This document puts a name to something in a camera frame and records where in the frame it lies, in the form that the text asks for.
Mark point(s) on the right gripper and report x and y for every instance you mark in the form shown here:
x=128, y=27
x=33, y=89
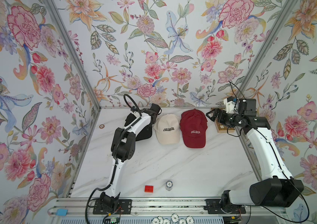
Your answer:
x=217, y=113

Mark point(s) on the cream cap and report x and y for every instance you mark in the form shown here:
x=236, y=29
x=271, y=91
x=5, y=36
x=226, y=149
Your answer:
x=167, y=129

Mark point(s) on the black cap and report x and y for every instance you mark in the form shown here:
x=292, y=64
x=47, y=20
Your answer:
x=145, y=133

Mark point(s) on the red cap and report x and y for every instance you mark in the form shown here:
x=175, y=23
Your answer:
x=193, y=125

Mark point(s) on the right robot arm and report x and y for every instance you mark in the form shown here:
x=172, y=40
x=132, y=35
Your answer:
x=277, y=187

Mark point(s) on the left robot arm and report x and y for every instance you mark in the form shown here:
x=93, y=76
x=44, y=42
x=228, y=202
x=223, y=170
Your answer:
x=138, y=126

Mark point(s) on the wooden chess board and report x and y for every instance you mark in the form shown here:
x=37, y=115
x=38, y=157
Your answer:
x=222, y=127

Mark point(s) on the small glass jar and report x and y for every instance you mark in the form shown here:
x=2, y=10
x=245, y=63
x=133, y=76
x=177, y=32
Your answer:
x=169, y=185

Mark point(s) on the red plastic block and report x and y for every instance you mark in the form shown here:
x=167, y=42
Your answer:
x=148, y=189

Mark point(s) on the poker chips row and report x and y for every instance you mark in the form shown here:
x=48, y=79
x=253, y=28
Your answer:
x=173, y=219

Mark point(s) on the blue sticky note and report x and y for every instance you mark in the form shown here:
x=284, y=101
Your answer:
x=61, y=212

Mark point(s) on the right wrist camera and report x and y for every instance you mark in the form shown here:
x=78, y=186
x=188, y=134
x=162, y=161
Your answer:
x=230, y=104

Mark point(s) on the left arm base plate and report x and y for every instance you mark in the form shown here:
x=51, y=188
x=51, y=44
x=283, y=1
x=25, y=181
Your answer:
x=120, y=207

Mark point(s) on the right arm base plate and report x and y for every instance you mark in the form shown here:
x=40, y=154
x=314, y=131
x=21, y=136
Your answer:
x=214, y=206

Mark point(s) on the aluminium front rail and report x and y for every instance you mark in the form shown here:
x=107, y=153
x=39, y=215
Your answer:
x=143, y=206

